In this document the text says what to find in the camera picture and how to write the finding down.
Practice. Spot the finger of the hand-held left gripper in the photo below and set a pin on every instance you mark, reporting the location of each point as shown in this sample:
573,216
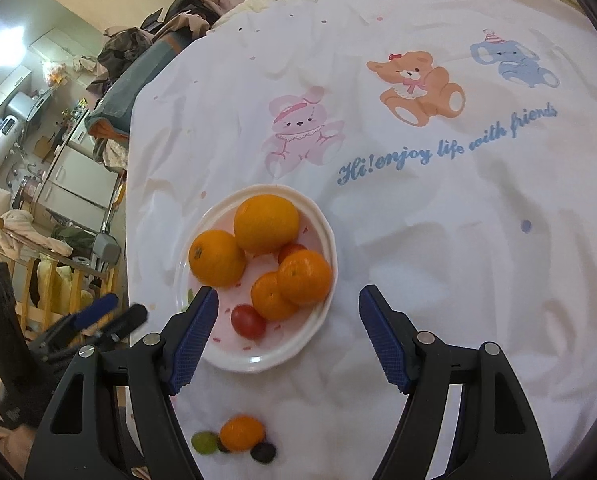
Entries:
96,310
126,321

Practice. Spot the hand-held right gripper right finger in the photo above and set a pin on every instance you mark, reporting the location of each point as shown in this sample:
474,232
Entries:
386,340

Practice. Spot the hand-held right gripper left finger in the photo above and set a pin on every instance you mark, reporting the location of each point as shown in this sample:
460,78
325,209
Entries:
193,340

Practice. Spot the red cherry tomato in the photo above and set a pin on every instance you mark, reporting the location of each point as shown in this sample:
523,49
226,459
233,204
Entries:
248,321
289,250

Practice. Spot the large orange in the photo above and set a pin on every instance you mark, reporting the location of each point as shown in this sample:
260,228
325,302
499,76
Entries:
266,222
216,258

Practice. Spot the small mandarin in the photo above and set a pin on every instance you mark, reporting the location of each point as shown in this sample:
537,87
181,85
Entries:
242,432
271,300
306,277

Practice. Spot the pink dotted plate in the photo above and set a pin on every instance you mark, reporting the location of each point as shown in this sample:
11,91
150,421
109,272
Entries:
283,345

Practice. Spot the green cherry tomato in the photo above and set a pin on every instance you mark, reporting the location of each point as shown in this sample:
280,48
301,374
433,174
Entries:
203,443

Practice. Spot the dark grape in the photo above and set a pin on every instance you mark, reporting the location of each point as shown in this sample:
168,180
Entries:
262,452

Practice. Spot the grey plastic part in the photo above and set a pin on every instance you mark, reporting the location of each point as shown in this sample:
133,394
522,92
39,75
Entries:
106,250

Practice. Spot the white printed blanket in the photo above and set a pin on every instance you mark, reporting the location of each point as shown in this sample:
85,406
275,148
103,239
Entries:
428,260

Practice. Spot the white cloth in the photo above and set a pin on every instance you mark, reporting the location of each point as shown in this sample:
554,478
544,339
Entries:
26,232

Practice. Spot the white kitchen cabinets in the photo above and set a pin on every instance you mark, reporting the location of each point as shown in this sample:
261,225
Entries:
78,180

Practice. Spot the white water heater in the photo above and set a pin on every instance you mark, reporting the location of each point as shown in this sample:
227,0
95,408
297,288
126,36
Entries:
1,145

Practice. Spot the grey orange folded mat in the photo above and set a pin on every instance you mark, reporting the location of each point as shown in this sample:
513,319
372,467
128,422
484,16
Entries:
138,80

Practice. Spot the pile of clothes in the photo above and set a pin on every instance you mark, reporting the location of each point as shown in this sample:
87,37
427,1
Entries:
123,45

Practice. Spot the yellow wooden frame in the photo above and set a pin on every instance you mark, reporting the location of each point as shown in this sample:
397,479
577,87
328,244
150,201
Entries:
28,305

